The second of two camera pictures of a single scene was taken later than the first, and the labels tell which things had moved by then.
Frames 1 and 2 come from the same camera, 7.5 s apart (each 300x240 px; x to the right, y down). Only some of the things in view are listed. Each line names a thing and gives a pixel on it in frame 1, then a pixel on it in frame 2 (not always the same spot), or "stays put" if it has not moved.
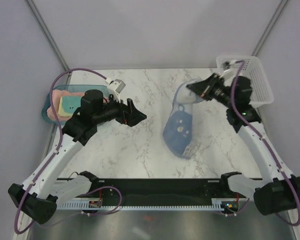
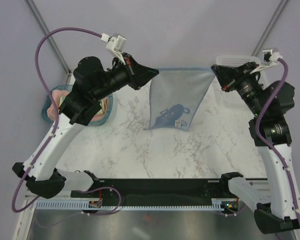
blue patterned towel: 177,131 to 175,95
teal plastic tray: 77,88 stays put
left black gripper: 129,115 to 139,75
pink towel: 57,94 stays put
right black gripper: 204,88 to 231,77
